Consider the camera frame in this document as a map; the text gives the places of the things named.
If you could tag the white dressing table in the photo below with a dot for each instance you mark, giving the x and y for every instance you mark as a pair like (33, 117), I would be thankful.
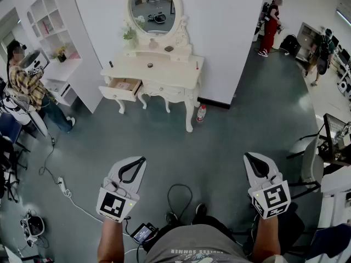
(164, 70)

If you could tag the person's grey T-shirt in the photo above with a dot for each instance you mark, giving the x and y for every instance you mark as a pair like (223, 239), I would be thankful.
(192, 242)

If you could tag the dark blue chair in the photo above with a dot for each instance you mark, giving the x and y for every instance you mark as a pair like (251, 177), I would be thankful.
(331, 240)

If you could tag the white chair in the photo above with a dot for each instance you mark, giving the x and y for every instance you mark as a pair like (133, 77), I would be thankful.
(38, 122)

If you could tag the white power strip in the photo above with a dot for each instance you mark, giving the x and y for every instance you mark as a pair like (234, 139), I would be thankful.
(62, 185)

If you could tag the person's right forearm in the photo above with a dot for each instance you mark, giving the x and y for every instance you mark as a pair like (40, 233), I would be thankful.
(267, 240)

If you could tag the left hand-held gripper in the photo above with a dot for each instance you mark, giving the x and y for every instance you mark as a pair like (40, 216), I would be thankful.
(111, 204)

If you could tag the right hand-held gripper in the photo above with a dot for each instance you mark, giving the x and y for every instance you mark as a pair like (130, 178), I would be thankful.
(272, 199)

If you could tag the small dark compact box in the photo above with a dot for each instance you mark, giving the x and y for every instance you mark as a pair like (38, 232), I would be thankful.
(169, 48)

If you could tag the person's left shoe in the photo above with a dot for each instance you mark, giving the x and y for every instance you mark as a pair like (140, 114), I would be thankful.
(172, 219)

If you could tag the person's shoe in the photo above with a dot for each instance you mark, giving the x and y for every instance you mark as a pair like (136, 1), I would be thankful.
(201, 210)
(172, 219)

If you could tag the black mesh table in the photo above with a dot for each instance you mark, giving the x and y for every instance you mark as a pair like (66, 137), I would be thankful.
(333, 147)

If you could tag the white flowers in vase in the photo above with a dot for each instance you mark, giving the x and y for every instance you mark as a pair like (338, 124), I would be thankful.
(129, 34)

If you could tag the table drawer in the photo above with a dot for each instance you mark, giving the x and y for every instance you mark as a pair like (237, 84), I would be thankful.
(118, 95)

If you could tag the yellow flowers in black pot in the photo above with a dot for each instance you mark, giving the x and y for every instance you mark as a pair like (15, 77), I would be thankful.
(61, 57)

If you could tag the pink book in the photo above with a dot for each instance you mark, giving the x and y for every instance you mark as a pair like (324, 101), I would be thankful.
(46, 27)

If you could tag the white cabinet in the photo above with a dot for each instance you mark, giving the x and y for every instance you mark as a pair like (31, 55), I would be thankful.
(336, 190)

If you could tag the black office chair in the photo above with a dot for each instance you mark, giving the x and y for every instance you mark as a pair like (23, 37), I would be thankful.
(6, 152)

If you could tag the pink perfume bottle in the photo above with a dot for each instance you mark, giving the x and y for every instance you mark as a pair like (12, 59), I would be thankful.
(153, 45)

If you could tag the pale pink box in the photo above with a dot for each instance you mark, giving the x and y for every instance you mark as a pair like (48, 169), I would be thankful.
(122, 85)

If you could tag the person's black trousers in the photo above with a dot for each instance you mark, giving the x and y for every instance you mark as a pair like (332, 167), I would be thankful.
(211, 223)

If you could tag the white shelving unit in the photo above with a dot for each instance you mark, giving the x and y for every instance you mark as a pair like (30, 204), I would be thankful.
(82, 64)

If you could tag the person's right shoe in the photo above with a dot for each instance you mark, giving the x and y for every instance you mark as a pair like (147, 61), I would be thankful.
(201, 210)

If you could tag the person's left forearm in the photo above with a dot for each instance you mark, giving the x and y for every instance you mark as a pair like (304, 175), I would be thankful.
(109, 242)

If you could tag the grey metal cabinet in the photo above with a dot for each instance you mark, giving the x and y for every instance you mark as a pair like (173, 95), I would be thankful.
(307, 37)

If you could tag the black suitcase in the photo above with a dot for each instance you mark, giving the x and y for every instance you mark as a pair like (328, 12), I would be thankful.
(290, 45)

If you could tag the oval white-framed mirror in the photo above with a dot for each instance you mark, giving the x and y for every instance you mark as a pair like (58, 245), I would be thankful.
(153, 10)

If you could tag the small black monitor device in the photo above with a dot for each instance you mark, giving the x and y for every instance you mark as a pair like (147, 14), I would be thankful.
(141, 233)

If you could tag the grey office chair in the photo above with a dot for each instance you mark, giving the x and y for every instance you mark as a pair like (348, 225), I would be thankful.
(312, 166)

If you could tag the plastic water bottle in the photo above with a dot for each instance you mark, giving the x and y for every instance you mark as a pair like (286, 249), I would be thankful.
(201, 115)

